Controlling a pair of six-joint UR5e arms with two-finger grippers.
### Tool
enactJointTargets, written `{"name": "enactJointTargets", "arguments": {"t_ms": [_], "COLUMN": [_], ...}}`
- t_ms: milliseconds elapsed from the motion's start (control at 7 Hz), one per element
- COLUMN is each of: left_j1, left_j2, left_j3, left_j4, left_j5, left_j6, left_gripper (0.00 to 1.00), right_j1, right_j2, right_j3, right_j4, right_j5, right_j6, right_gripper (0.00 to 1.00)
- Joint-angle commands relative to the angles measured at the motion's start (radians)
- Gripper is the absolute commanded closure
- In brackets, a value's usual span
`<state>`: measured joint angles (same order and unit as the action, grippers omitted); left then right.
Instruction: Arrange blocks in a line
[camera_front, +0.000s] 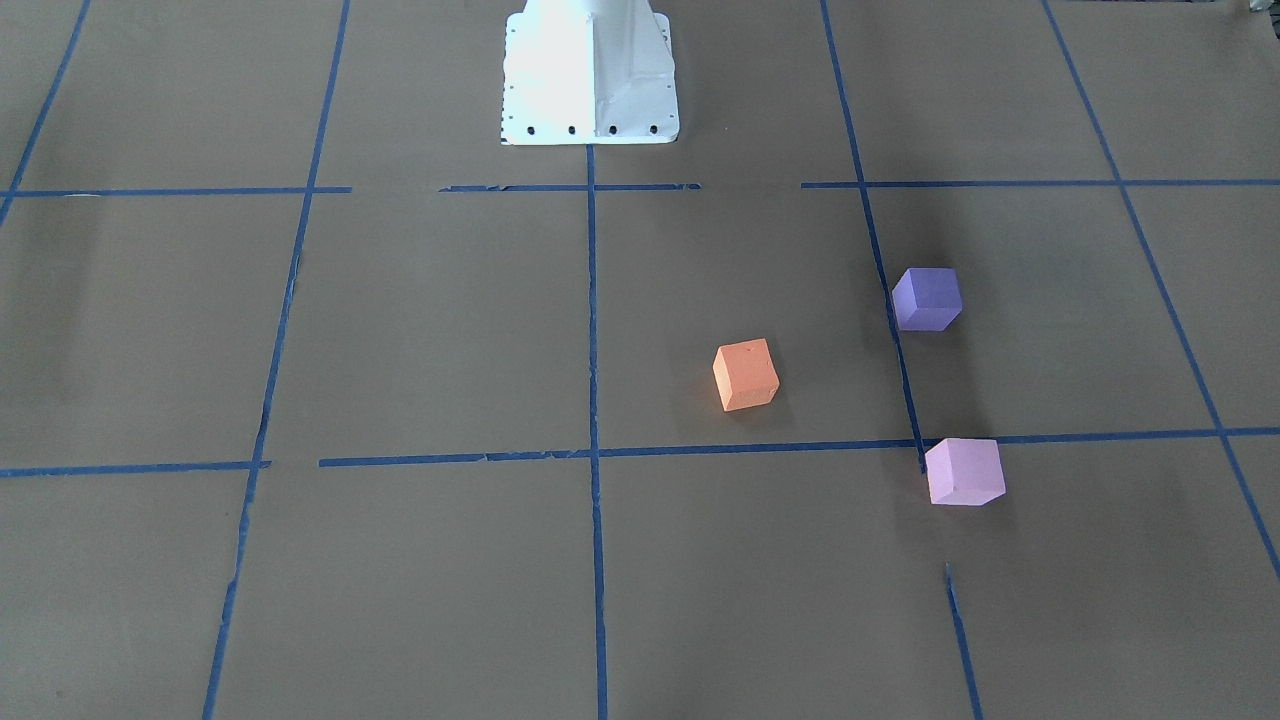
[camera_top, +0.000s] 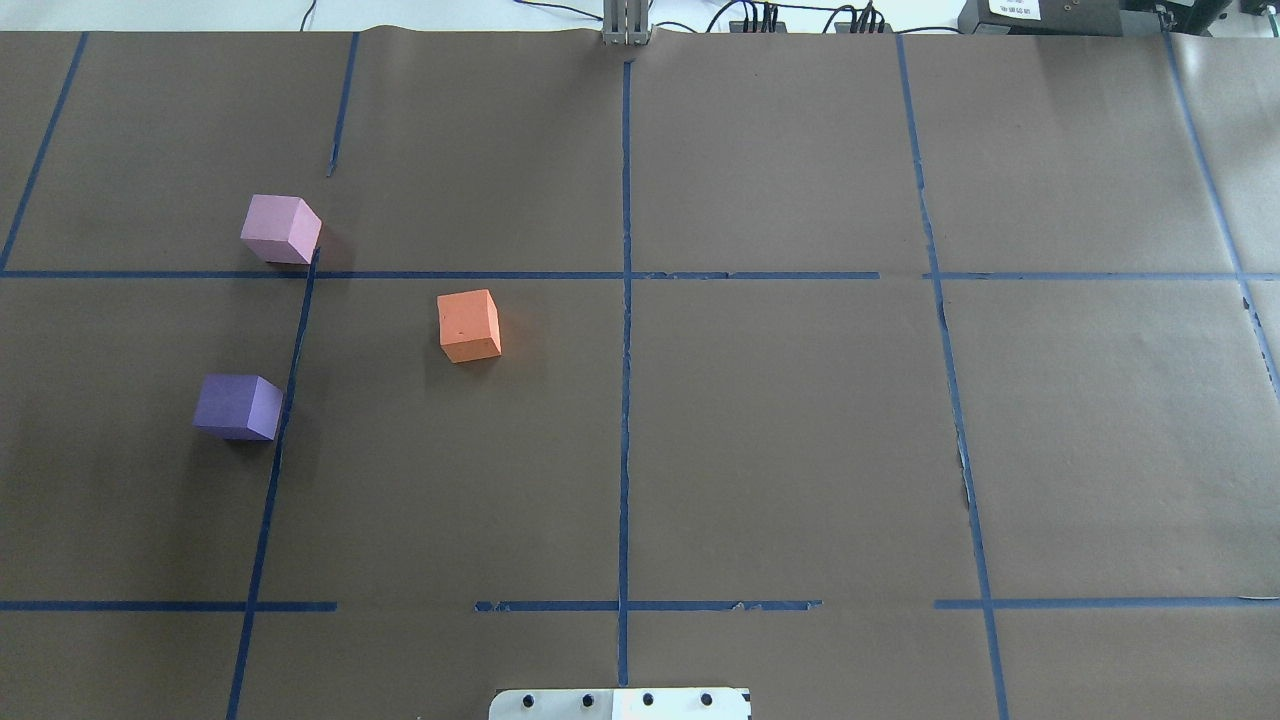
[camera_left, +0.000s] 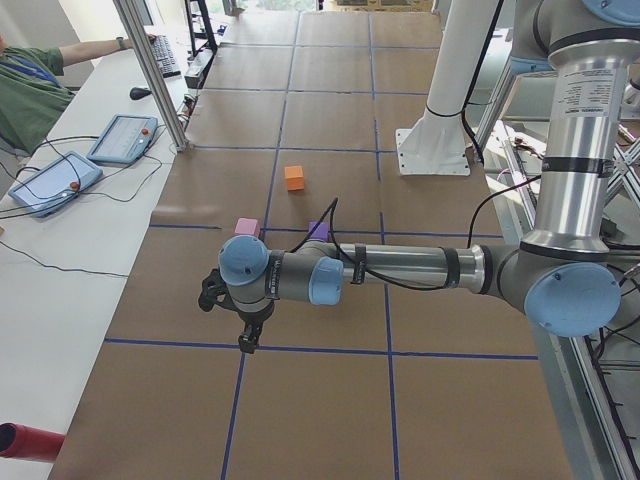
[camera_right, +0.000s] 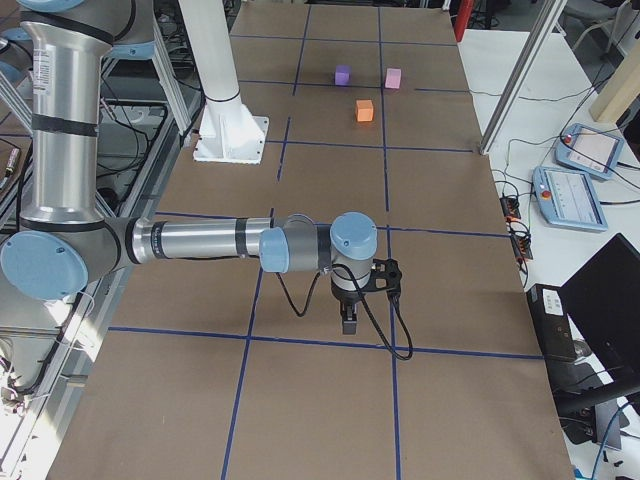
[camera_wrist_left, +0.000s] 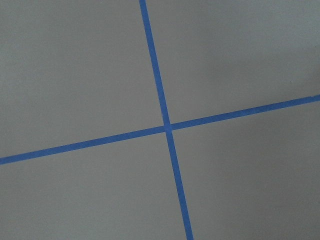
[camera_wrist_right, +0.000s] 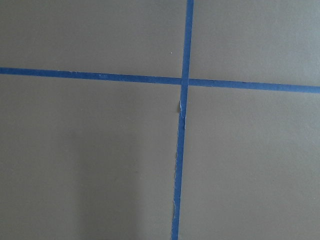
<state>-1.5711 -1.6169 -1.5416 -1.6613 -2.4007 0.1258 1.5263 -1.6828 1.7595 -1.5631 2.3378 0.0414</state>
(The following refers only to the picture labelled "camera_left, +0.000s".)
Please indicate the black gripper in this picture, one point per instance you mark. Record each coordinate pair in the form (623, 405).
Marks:
(251, 317)

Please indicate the orange foam cube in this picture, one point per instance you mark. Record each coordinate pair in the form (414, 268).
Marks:
(294, 178)

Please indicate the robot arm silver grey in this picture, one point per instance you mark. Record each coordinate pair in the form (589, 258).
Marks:
(557, 275)

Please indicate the pink foam cube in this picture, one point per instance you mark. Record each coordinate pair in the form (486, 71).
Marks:
(248, 227)

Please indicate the purple foam cube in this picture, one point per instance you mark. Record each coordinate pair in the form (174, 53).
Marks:
(318, 231)

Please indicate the far blue teach pendant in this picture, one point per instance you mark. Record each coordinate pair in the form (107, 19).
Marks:
(124, 139)

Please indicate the blue teach pendant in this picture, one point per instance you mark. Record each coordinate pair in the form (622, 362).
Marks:
(124, 139)
(57, 184)

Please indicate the near blue teach pendant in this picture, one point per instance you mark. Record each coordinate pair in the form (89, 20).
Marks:
(57, 184)

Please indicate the red cylinder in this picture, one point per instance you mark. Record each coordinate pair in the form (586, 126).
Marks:
(28, 443)

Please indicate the black computer mouse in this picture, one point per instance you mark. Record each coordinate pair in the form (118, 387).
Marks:
(137, 93)

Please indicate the black keyboard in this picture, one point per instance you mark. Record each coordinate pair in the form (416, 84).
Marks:
(164, 56)

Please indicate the person in green shirt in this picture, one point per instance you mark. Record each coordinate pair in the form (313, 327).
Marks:
(32, 96)

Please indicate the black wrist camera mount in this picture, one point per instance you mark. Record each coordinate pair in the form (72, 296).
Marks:
(214, 292)

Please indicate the white pedestal column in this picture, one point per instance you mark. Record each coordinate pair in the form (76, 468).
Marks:
(436, 144)

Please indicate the aluminium frame post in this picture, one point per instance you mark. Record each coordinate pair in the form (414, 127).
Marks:
(134, 28)

